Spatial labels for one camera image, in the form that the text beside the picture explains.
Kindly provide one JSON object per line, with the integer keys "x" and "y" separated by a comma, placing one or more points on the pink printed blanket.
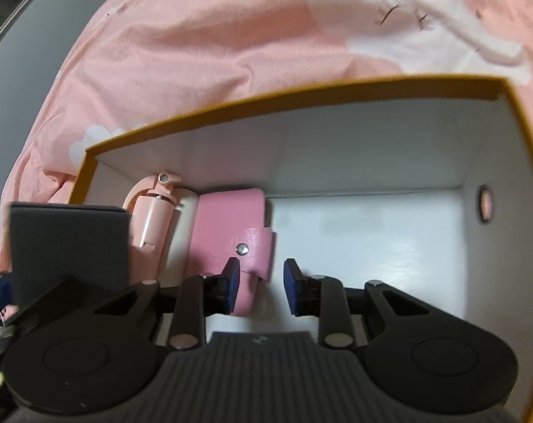
{"x": 226, "y": 44}

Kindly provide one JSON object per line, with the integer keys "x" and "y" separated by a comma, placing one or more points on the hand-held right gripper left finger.
{"x": 233, "y": 286}

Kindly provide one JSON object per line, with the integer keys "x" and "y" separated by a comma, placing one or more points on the small black box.
{"x": 68, "y": 246}

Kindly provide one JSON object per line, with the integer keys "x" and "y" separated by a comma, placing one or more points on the white bottle with pink lid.
{"x": 151, "y": 220}

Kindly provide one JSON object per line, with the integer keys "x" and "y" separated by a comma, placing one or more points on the pink card holder wallet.
{"x": 226, "y": 220}

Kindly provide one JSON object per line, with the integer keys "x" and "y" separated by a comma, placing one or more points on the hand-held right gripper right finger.
{"x": 291, "y": 288}

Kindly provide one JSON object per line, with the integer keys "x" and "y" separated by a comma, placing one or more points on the yellow cardboard box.
{"x": 381, "y": 150}

